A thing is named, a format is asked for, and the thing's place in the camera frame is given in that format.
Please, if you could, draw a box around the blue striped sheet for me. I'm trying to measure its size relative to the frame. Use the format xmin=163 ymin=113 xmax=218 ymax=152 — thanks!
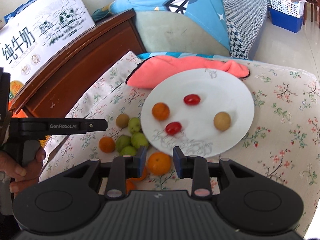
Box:
xmin=136 ymin=51 xmax=227 ymax=61

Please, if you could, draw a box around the person's left hand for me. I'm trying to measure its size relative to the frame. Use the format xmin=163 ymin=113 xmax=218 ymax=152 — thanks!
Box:
xmin=0 ymin=145 xmax=47 ymax=198

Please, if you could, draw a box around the houndstooth sofa cover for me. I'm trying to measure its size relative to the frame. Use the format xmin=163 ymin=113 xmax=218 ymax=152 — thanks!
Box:
xmin=220 ymin=0 xmax=272 ymax=58

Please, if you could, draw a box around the red cherry tomato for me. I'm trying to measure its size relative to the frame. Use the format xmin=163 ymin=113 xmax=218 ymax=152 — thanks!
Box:
xmin=165 ymin=121 xmax=182 ymax=135
xmin=184 ymin=94 xmax=201 ymax=106

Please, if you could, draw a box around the white milk carton box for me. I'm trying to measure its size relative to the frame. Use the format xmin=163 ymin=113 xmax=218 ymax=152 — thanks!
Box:
xmin=0 ymin=0 xmax=96 ymax=85

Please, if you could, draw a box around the brown longan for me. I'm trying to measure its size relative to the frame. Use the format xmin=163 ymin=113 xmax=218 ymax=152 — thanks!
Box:
xmin=116 ymin=114 xmax=130 ymax=128
xmin=213 ymin=112 xmax=231 ymax=131

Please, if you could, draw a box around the orange printed carton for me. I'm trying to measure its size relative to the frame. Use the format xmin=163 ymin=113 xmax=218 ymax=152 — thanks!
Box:
xmin=7 ymin=79 xmax=50 ymax=148

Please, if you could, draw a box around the coral pink towel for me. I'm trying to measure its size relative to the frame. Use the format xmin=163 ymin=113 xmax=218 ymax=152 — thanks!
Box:
xmin=126 ymin=55 xmax=250 ymax=89

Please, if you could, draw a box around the brown wooden nightstand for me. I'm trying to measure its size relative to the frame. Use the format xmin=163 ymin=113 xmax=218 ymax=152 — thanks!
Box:
xmin=10 ymin=9 xmax=147 ymax=126

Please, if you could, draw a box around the blue storage box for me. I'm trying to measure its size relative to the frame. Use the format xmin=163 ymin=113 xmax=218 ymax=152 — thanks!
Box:
xmin=269 ymin=7 xmax=304 ymax=33

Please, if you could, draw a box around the floral blanket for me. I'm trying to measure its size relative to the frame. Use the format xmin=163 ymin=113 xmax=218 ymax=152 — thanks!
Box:
xmin=40 ymin=51 xmax=320 ymax=238

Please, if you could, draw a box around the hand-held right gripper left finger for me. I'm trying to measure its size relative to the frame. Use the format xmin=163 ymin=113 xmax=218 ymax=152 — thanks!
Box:
xmin=60 ymin=146 xmax=148 ymax=200

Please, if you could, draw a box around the large orange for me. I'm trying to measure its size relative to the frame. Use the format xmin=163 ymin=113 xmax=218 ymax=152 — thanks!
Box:
xmin=147 ymin=152 xmax=172 ymax=175

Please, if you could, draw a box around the white plate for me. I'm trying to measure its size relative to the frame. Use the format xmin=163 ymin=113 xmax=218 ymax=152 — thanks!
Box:
xmin=140 ymin=68 xmax=255 ymax=158

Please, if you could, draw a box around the white plastic basket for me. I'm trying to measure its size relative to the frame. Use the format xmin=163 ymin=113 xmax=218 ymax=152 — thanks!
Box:
xmin=265 ymin=0 xmax=307 ymax=18

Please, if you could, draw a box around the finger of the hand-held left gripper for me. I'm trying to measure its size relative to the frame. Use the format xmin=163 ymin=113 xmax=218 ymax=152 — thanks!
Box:
xmin=17 ymin=118 xmax=108 ymax=137

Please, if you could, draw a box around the small orange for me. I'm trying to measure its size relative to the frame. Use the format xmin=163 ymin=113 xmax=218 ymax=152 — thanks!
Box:
xmin=99 ymin=137 xmax=116 ymax=153
xmin=125 ymin=166 xmax=148 ymax=195
xmin=152 ymin=102 xmax=170 ymax=121

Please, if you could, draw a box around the green plum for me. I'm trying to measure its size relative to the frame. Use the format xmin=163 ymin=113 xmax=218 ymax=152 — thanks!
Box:
xmin=131 ymin=132 xmax=150 ymax=148
xmin=115 ymin=135 xmax=132 ymax=152
xmin=128 ymin=117 xmax=143 ymax=133
xmin=120 ymin=146 xmax=137 ymax=157

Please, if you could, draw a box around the pale green cushion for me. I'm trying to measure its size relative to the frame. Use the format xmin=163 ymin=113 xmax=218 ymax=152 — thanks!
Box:
xmin=135 ymin=11 xmax=230 ymax=57

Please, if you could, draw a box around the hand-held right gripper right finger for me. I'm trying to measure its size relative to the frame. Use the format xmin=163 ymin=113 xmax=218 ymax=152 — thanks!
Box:
xmin=173 ymin=146 xmax=260 ymax=199

